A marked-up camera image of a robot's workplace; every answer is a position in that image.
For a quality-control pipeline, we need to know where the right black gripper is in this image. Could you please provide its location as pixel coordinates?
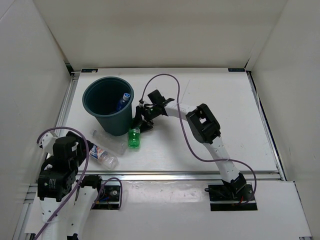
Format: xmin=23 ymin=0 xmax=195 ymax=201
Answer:
xmin=131 ymin=105 xmax=160 ymax=134

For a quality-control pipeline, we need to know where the green plastic bottle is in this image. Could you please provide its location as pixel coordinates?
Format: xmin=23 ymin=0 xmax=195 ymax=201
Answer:
xmin=127 ymin=127 xmax=141 ymax=149

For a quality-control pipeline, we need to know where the blue label plastic bottle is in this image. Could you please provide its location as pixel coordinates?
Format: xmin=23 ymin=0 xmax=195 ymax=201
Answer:
xmin=116 ymin=92 xmax=131 ymax=112

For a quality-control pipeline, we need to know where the white blue label bottle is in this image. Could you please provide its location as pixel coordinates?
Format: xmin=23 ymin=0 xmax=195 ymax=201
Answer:
xmin=89 ymin=144 xmax=119 ymax=170

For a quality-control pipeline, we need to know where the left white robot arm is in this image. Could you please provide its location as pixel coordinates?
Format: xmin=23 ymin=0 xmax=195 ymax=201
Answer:
xmin=34 ymin=127 xmax=105 ymax=240

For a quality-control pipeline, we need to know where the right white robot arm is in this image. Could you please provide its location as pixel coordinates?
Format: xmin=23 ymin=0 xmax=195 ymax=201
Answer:
xmin=132 ymin=101 xmax=247 ymax=200

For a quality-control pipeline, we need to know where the dark green plastic bin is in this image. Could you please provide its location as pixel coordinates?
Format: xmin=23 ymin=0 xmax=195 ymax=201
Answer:
xmin=82 ymin=76 xmax=135 ymax=136

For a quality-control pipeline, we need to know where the clear unlabelled plastic bottle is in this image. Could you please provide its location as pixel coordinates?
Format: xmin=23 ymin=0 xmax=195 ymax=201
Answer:
xmin=90 ymin=129 xmax=128 ymax=156

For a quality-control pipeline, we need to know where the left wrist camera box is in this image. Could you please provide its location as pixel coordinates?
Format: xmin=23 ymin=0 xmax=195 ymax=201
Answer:
xmin=52 ymin=136 xmax=78 ymax=159

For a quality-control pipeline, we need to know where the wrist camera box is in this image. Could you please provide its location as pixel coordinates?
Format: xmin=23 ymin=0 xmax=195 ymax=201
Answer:
xmin=52 ymin=136 xmax=78 ymax=159
xmin=147 ymin=89 xmax=166 ymax=105

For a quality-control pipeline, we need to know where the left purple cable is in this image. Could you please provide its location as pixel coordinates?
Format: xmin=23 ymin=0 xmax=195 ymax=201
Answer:
xmin=32 ymin=127 xmax=123 ymax=240

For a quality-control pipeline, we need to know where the purple cable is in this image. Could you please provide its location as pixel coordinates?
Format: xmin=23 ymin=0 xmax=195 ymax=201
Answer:
xmin=32 ymin=127 xmax=123 ymax=240
xmin=138 ymin=73 xmax=258 ymax=206

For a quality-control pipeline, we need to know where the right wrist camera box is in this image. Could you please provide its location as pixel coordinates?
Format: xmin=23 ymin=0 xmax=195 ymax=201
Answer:
xmin=147 ymin=89 xmax=166 ymax=105

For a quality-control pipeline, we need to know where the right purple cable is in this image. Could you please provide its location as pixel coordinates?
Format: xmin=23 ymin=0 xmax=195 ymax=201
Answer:
xmin=138 ymin=73 xmax=258 ymax=206

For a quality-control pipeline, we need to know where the aluminium table front rail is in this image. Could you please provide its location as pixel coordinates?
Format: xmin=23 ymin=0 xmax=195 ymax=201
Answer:
xmin=85 ymin=170 xmax=285 ymax=181

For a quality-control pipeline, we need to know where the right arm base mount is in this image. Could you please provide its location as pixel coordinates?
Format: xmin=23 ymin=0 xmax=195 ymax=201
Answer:
xmin=204 ymin=184 xmax=258 ymax=212

